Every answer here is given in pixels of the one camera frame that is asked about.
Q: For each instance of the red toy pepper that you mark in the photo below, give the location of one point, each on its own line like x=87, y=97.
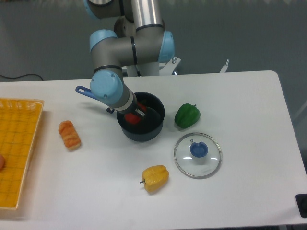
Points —
x=132, y=119

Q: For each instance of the yellow woven basket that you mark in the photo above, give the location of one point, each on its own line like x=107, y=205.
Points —
x=19, y=121

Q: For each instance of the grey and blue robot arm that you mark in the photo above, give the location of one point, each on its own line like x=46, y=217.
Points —
x=109, y=52

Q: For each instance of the yellow toy pepper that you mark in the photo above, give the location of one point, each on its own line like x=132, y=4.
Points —
x=154, y=178

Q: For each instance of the dark pot with blue handle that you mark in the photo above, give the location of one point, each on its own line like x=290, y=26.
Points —
x=144, y=124

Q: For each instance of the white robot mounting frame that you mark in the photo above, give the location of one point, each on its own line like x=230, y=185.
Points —
x=153, y=68

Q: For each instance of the black device at table edge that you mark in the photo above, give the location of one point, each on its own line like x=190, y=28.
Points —
x=301, y=200

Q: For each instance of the green toy pepper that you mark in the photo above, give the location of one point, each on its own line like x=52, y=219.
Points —
x=187, y=115

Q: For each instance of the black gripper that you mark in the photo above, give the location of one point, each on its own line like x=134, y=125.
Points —
x=138, y=109

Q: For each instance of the glass lid with blue knob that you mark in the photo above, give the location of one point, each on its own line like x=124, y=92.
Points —
x=197, y=155

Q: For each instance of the orange toy bread roll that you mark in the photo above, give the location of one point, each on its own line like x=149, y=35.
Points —
x=69, y=135

